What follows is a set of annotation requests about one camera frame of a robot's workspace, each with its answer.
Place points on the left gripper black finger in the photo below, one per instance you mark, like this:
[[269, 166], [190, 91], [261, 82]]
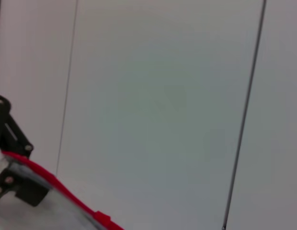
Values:
[[28, 191], [14, 134]]

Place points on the clear red-zipper document bag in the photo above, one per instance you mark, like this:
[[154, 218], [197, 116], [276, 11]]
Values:
[[67, 203]]

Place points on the thin dark vertical rod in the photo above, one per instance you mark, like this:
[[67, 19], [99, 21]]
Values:
[[246, 115]]

